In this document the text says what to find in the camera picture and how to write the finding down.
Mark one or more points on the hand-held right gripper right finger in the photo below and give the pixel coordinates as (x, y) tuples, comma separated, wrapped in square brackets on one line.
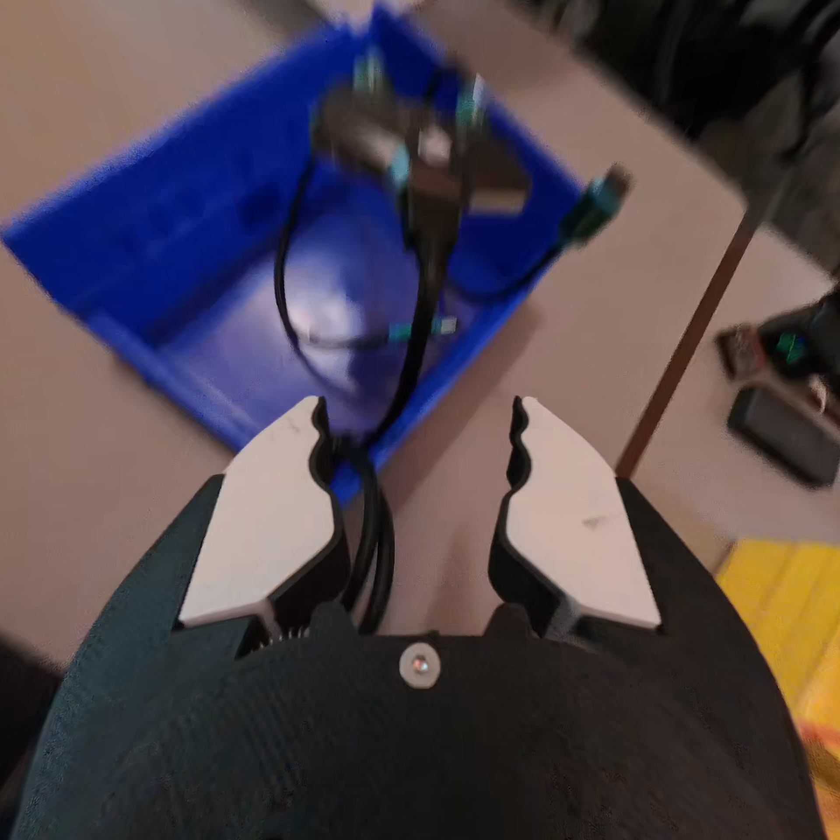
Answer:
[(577, 518)]

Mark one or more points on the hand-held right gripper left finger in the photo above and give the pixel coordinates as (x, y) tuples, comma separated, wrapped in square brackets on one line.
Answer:
[(269, 518)]

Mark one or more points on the blue plastic bin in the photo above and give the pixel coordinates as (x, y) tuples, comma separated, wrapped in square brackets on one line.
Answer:
[(170, 236)]

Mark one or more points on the yellow plastic bin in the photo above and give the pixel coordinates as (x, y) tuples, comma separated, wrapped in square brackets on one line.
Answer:
[(781, 610)]

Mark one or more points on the black phone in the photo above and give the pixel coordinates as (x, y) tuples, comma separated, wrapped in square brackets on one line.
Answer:
[(784, 433)]

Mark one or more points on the dark device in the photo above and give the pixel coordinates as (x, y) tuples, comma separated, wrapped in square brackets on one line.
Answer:
[(794, 341)]

